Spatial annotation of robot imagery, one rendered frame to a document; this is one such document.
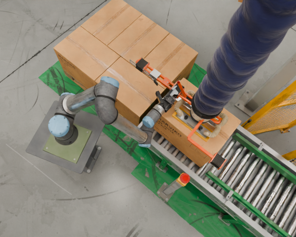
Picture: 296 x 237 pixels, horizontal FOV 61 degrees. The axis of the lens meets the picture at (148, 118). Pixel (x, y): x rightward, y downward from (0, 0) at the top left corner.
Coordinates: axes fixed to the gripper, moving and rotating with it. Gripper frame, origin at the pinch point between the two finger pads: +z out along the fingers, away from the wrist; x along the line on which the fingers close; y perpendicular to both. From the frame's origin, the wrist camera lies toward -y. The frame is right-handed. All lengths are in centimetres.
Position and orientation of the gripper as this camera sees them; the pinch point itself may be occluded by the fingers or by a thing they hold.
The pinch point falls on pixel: (174, 88)
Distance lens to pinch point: 196.9
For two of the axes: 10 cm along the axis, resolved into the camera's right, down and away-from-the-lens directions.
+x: 0.5, -3.7, -9.3
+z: 6.4, -7.1, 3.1
